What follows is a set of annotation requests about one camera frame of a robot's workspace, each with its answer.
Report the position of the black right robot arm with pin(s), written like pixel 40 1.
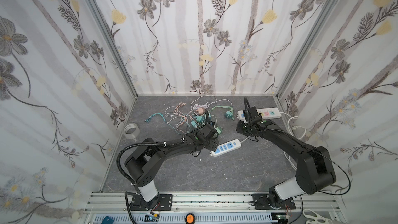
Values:
pixel 314 168

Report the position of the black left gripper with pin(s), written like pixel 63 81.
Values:
pixel 208 131

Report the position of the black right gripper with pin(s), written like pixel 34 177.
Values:
pixel 249 114

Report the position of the white power strip blue outlets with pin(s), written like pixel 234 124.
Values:
pixel 226 147

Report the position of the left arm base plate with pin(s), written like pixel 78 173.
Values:
pixel 161 202

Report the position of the teal charger plug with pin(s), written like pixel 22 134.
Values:
pixel 229 115
pixel 197 121

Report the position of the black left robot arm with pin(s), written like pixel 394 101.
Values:
pixel 139 163

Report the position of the orange emergency button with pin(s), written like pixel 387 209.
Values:
pixel 190 218

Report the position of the aluminium rail frame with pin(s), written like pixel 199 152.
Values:
pixel 208 208

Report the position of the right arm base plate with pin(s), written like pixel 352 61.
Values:
pixel 271 202

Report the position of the white six-outlet colourful power strip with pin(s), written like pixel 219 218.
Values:
pixel 266 113

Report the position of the white scissors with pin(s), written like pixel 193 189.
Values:
pixel 314 218

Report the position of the clear tape roll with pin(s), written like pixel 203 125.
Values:
pixel 131 131

